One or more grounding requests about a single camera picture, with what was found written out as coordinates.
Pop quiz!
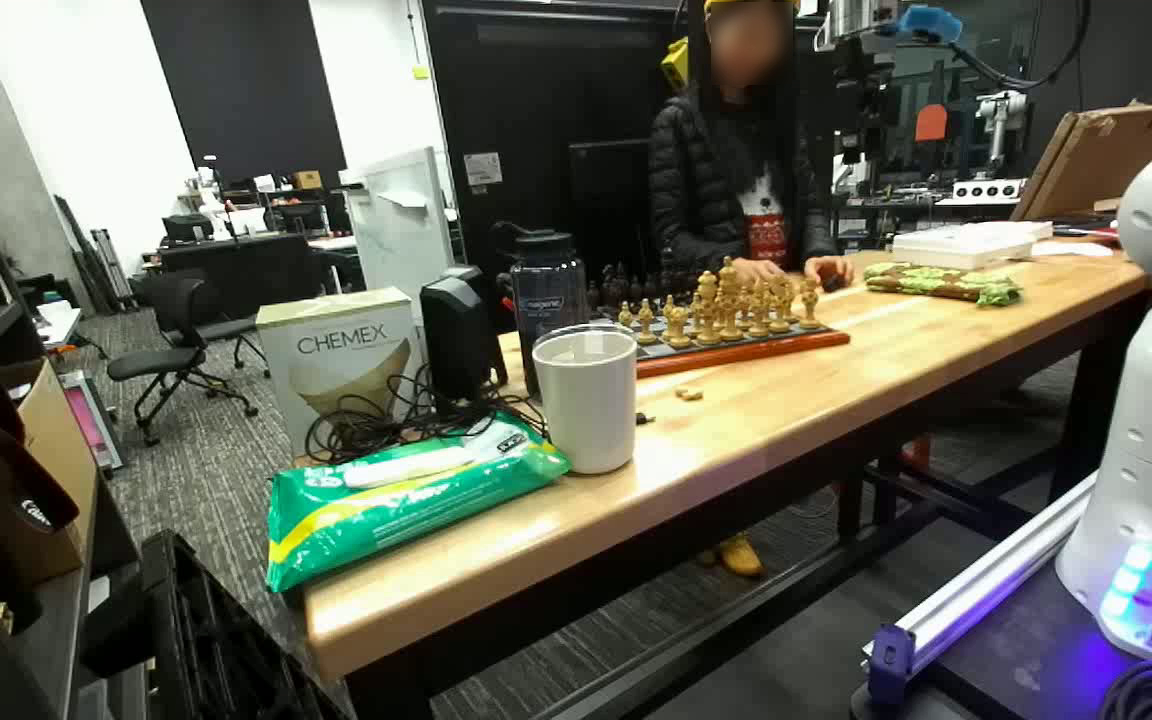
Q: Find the person right hand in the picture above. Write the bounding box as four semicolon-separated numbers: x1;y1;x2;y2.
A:
809;253;859;295

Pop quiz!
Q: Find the yellow wooden rook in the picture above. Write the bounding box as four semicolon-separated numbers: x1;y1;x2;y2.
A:
659;301;692;354
796;272;828;324

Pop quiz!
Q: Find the yellow wooden knight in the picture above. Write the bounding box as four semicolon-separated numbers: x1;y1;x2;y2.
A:
685;272;716;348
778;267;809;329

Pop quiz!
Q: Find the yellow wooden bishop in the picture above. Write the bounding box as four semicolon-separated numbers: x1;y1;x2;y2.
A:
707;277;736;344
765;267;792;332

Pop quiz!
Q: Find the yellow wooden queen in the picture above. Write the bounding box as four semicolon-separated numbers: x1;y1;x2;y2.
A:
745;261;772;335

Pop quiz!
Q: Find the green patterned oven mitt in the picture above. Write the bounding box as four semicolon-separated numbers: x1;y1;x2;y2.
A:
966;272;1028;311
865;261;982;305

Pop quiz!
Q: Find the yellow wooden king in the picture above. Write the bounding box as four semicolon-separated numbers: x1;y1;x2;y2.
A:
725;261;754;335

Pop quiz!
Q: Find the wooden framed chessboard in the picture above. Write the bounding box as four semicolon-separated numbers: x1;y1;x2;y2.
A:
606;286;854;384

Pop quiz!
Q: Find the white plastic tray box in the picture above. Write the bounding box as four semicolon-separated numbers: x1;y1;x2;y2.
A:
888;216;1056;277

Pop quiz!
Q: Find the person in black jacket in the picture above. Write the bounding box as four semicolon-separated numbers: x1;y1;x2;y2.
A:
639;0;828;287

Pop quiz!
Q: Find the black coffee grinder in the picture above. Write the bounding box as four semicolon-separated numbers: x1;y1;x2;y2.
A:
416;266;500;419

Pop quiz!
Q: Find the white panel board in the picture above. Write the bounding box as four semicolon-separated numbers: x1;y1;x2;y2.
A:
336;144;458;305

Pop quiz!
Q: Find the green wet wipes pack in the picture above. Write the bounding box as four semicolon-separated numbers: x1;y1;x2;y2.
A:
260;407;571;599

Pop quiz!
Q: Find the white Chemex filter box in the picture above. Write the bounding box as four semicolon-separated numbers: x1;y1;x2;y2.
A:
252;286;433;451

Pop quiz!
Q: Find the black office chair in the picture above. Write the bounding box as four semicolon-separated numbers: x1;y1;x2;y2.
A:
103;255;273;451

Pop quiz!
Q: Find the black plastic crate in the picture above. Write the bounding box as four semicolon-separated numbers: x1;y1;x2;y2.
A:
71;528;356;720

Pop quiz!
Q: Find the pink flat object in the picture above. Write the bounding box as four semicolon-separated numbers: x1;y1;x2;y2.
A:
55;367;127;476

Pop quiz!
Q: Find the brown cardboard box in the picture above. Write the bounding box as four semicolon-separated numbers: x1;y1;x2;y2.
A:
0;358;103;593

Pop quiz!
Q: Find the aluminium rail with blue bracket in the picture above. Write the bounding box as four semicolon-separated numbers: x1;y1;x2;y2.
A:
859;471;1101;703

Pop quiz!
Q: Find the black table frame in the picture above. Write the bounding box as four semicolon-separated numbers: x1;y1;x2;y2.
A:
332;295;1152;720

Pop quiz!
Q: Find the thin black table cable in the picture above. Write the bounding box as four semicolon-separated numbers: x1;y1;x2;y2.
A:
301;393;423;464

